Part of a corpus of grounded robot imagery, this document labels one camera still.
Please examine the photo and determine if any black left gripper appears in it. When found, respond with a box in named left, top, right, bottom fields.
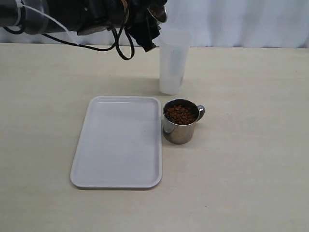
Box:
left=77, top=0, right=150, bottom=36

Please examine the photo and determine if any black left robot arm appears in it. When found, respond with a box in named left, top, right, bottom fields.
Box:
left=0, top=0, right=149, bottom=36

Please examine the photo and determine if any clear plastic tall container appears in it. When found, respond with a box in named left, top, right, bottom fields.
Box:
left=159, top=29, right=191, bottom=95

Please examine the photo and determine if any white zip tie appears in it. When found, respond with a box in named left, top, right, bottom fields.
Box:
left=15, top=0, right=78, bottom=45

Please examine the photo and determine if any white curtain backdrop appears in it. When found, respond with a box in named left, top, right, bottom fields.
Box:
left=0, top=0, right=309, bottom=49

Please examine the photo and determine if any white plastic tray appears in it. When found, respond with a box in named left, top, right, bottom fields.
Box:
left=70, top=96, right=163, bottom=189

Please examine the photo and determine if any steel mug with kibble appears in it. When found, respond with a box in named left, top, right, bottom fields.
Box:
left=162, top=99, right=206, bottom=145

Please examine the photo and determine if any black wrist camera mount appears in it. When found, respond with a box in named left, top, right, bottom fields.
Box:
left=128, top=21, right=160, bottom=52

